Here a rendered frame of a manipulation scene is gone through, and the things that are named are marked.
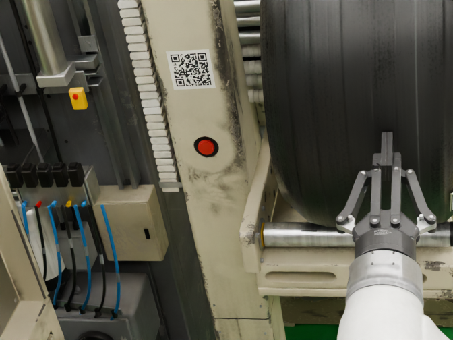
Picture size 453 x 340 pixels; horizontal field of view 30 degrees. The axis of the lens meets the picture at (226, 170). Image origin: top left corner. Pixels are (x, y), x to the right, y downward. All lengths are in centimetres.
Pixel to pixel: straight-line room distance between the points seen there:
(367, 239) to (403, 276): 8
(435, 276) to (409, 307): 58
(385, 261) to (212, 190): 64
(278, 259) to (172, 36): 45
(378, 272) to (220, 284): 79
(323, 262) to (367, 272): 54
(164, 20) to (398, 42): 42
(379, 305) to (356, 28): 42
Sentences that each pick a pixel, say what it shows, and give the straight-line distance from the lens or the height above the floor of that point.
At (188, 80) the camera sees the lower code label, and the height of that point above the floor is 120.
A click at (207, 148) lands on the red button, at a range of 153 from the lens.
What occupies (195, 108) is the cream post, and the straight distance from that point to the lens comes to 149.
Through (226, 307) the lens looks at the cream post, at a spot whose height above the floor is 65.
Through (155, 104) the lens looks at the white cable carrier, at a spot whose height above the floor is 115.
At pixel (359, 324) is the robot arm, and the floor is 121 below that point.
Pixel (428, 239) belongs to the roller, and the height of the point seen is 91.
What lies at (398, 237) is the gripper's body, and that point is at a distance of 105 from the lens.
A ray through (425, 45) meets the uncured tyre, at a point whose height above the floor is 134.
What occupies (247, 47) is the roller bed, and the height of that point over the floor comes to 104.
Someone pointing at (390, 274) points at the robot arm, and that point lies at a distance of 100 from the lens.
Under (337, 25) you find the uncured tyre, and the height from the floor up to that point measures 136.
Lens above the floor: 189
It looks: 35 degrees down
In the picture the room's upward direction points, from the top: 10 degrees counter-clockwise
